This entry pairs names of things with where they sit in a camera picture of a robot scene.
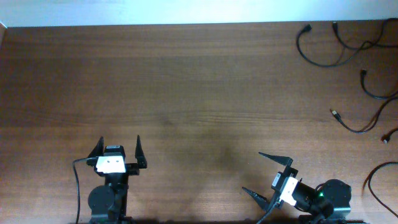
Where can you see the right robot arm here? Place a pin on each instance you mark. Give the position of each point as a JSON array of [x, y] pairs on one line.
[[327, 203]]

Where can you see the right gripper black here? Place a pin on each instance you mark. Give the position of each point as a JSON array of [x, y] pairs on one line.
[[283, 174]]

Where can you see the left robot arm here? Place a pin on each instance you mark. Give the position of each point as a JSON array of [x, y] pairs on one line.
[[108, 202]]

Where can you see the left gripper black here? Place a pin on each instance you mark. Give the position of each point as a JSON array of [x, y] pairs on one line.
[[132, 168]]

